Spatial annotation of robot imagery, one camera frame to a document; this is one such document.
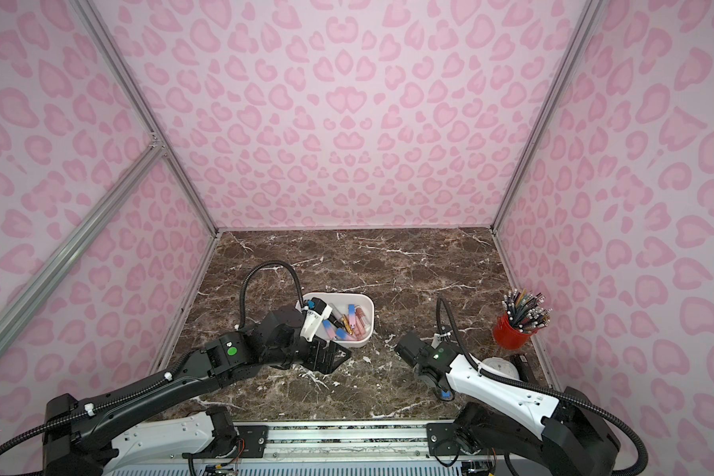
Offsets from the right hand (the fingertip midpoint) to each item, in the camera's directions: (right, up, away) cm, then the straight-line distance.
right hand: (431, 373), depth 83 cm
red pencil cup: (+23, +9, +3) cm, 25 cm away
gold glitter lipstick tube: (-24, +11, +9) cm, 28 cm away
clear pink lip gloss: (-20, +13, +10) cm, 26 cm away
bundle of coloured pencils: (+25, +18, -2) cm, 31 cm away
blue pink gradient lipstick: (-23, +15, +10) cm, 29 cm away
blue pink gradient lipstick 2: (-25, +9, +7) cm, 28 cm away
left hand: (-24, +10, -13) cm, 29 cm away
